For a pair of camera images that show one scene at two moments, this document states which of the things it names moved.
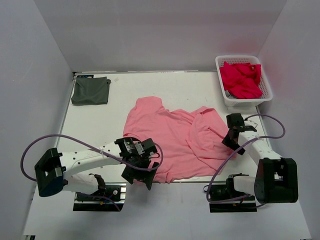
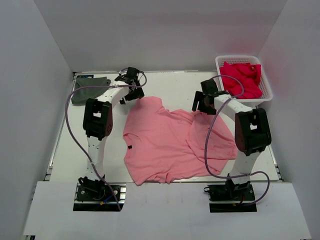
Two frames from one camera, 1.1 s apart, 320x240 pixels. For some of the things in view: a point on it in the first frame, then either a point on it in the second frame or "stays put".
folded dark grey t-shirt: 91,91 stays put
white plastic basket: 267,94 stays put
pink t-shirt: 191,144 stays put
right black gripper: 227,142 to 198,97
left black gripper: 147,177 to 138,93
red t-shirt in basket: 242,80 stays put
